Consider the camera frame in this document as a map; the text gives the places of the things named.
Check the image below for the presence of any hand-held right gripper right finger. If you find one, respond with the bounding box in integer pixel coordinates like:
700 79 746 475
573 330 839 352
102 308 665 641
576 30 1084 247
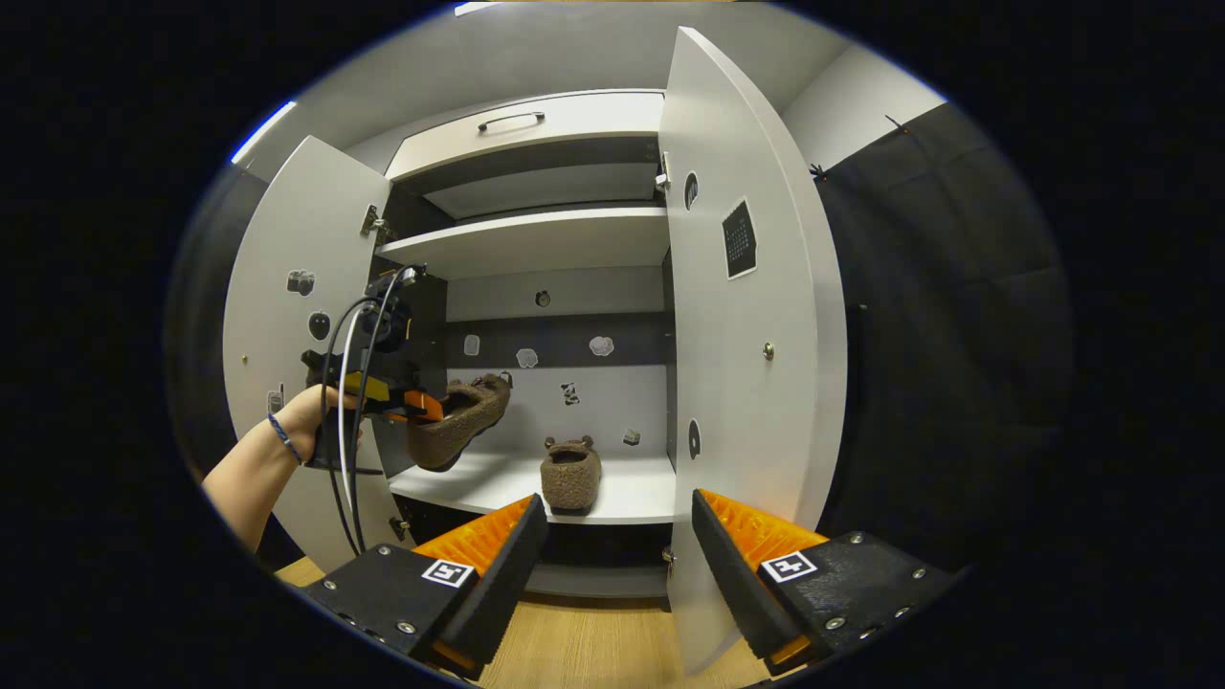
691 488 958 676

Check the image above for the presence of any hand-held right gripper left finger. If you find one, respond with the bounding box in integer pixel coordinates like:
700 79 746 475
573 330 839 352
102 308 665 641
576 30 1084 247
297 493 549 680

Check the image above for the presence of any brown fuzzy shoe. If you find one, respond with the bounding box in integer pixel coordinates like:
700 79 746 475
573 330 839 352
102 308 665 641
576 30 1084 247
407 372 513 472
540 435 604 515

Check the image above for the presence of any white cabinet door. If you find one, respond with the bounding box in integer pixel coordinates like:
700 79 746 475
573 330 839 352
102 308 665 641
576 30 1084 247
656 26 850 676
222 134 422 575

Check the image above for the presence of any white shoe cabinet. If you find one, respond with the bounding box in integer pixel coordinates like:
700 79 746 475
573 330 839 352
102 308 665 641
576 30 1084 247
368 89 682 599

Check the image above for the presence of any white cabinet drawer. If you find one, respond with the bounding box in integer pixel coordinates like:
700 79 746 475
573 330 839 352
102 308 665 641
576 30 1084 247
385 91 666 183

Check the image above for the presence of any white cable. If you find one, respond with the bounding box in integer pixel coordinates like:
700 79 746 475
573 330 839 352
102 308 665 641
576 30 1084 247
335 301 369 484

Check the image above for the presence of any black cable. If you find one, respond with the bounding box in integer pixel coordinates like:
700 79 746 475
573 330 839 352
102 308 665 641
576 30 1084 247
323 263 427 558

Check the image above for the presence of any blue bracelet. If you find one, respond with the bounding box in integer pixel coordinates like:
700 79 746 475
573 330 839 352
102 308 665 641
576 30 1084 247
267 412 305 467

